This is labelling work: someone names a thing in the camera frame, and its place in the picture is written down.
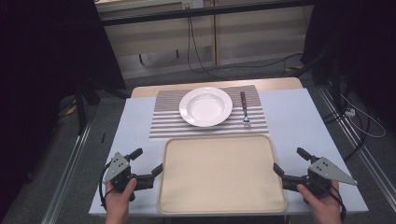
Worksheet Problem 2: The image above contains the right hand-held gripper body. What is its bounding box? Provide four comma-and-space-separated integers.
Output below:
281, 156, 359, 198

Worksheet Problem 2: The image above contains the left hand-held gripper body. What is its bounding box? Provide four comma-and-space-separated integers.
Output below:
103, 151, 155, 192

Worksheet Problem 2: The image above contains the person's left hand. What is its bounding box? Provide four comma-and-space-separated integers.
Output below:
105, 177, 138, 213

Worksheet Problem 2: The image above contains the person's right hand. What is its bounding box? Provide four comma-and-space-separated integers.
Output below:
296, 180, 343, 217

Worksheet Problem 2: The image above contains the grey striped placemat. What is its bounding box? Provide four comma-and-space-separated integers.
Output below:
148, 84, 270, 140

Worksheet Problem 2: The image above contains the beige plastic tray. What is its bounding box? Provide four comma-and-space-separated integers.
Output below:
157, 133, 288, 216

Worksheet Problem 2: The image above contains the black metal stand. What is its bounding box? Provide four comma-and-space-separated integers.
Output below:
74, 77, 132, 136
292, 49, 347, 124

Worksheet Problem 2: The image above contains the white deep plate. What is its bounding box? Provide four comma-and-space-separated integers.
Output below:
178, 86, 233, 128

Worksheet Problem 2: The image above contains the light wooden cabinet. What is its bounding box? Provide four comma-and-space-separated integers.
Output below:
94, 0, 314, 80

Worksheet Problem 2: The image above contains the black curtain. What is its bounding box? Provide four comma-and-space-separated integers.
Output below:
0, 0, 127, 218
300, 0, 396, 132

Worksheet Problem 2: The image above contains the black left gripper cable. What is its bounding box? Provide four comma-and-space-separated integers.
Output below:
98, 161, 114, 212

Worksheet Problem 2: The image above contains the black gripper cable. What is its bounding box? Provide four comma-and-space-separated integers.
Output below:
311, 177, 347, 224
98, 161, 114, 212

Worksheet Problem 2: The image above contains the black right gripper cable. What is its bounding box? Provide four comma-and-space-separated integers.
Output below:
311, 177, 347, 224

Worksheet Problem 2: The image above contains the aluminium floor rail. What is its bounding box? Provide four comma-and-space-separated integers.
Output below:
40, 120, 92, 224
317, 86, 396, 204

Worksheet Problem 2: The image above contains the white floor cable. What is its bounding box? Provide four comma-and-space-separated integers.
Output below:
339, 92, 387, 139

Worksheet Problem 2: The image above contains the fork with brown handle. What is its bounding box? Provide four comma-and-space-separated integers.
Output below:
239, 91, 252, 129

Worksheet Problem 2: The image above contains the black floor cable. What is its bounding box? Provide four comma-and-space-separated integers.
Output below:
218, 51, 304, 78

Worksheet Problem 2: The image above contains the black hanging cable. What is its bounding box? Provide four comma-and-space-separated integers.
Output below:
186, 16, 220, 79

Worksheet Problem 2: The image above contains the white wall socket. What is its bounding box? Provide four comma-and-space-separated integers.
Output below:
181, 0, 205, 10

